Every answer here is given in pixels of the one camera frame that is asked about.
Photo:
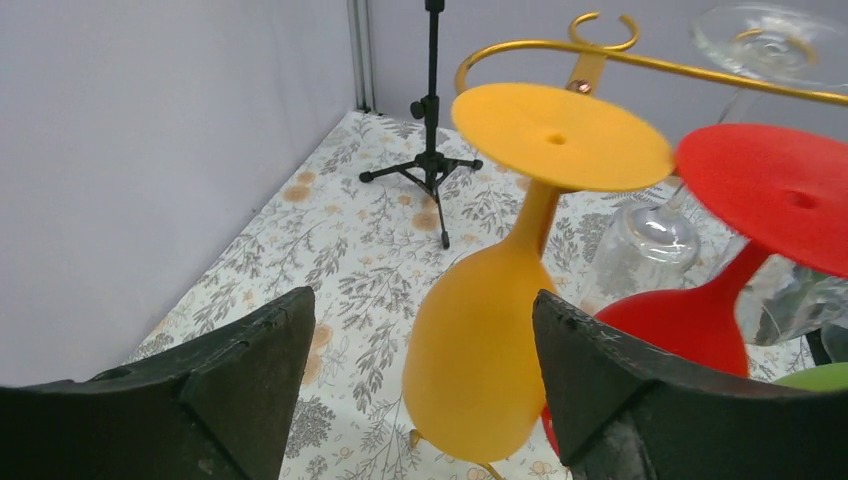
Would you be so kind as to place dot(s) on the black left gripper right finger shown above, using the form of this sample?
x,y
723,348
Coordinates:
x,y
619,408

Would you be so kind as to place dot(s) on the gold wire wine glass rack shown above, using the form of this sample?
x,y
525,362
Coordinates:
x,y
585,76

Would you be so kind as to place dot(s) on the yellow plastic wine glass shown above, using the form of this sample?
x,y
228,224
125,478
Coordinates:
x,y
471,383

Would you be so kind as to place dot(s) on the red plastic wine glass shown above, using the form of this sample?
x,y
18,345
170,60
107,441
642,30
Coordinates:
x,y
785,190

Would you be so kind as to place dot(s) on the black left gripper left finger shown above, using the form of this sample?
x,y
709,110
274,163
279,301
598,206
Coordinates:
x,y
219,406

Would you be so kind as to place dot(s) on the green plastic wine glass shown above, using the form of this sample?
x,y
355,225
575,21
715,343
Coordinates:
x,y
823,378

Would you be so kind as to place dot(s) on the floral patterned tablecloth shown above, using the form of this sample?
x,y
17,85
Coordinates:
x,y
370,252

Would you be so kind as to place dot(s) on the tripod stand with purple microphone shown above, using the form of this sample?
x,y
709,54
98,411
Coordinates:
x,y
429,168

